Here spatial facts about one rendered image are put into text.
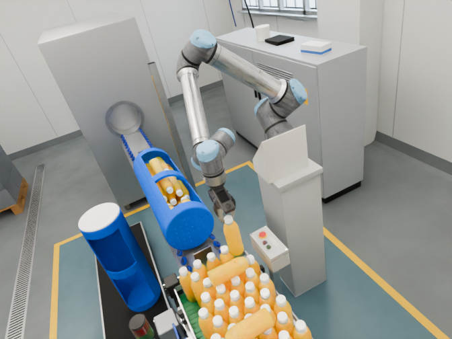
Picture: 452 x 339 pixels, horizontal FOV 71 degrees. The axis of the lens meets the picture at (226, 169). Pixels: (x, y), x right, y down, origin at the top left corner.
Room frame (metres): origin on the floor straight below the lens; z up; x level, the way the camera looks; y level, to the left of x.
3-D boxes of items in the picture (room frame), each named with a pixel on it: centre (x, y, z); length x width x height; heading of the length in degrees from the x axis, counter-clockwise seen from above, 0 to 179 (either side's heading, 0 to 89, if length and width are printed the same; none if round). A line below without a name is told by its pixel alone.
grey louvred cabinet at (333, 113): (3.53, -0.80, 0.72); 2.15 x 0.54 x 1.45; 17
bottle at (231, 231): (1.07, 0.04, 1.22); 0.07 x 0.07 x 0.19
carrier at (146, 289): (1.75, 0.90, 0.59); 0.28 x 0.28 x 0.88
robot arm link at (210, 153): (1.09, 0.05, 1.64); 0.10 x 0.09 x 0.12; 149
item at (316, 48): (2.76, -1.00, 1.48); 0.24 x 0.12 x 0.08; 25
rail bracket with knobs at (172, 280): (1.10, 0.40, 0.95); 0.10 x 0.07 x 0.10; 108
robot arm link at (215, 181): (1.09, 0.05, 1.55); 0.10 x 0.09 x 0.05; 108
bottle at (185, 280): (1.05, 0.31, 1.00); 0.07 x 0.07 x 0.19
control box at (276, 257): (1.10, -0.11, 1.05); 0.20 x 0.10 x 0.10; 18
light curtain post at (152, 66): (2.73, 0.38, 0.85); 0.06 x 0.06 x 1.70; 18
